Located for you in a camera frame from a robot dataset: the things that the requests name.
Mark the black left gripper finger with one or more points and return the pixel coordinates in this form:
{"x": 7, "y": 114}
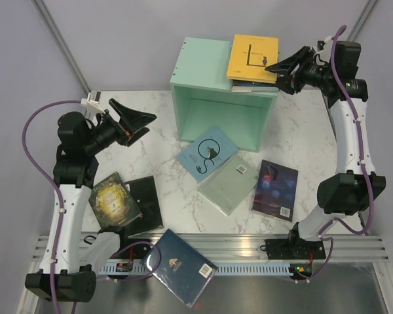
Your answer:
{"x": 137, "y": 135}
{"x": 131, "y": 120}

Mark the purple night sky book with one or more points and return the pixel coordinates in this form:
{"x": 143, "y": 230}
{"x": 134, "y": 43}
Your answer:
{"x": 275, "y": 191}

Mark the mint green open cabinet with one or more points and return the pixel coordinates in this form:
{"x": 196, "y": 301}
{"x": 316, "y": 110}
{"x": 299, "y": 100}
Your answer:
{"x": 203, "y": 98}

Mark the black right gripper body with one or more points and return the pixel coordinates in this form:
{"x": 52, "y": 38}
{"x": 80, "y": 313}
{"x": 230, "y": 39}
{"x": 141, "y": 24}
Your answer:
{"x": 312, "y": 74}

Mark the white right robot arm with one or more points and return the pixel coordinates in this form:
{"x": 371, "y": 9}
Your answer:
{"x": 331, "y": 67}

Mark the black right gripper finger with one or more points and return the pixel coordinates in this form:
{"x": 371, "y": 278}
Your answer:
{"x": 287, "y": 65}
{"x": 285, "y": 84}

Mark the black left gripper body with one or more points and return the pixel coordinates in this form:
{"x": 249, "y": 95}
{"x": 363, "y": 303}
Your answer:
{"x": 109, "y": 131}

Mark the black glossy book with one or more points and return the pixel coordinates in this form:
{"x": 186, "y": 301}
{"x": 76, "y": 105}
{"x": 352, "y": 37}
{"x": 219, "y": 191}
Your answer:
{"x": 144, "y": 193}

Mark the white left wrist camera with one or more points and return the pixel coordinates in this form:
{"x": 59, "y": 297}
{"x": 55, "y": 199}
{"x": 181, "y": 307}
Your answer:
{"x": 93, "y": 99}

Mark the aluminium rail base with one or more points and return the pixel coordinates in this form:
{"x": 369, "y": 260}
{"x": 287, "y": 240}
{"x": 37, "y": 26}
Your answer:
{"x": 347, "y": 248}

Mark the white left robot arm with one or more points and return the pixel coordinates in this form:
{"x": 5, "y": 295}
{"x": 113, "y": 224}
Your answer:
{"x": 65, "y": 275}

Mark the light blue cable duct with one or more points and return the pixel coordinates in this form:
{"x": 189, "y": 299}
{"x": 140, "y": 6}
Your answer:
{"x": 117, "y": 268}

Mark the dark blue hardcover book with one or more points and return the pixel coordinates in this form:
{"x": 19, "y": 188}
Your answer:
{"x": 179, "y": 267}

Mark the teal ocean cover book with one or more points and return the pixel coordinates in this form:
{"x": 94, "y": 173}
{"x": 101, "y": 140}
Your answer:
{"x": 253, "y": 86}

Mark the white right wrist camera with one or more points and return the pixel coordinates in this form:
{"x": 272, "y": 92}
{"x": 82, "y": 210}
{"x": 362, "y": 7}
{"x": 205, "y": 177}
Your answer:
{"x": 322, "y": 51}

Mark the pale green grey book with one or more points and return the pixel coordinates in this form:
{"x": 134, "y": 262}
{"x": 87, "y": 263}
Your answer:
{"x": 228, "y": 187}

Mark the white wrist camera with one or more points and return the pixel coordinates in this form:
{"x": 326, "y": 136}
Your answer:
{"x": 322, "y": 51}
{"x": 93, "y": 99}

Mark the green Alice Wonderland book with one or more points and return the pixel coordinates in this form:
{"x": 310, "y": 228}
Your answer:
{"x": 112, "y": 203}

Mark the yellow hardcover book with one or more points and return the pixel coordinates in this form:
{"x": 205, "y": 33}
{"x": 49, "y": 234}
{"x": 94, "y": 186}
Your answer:
{"x": 253, "y": 59}

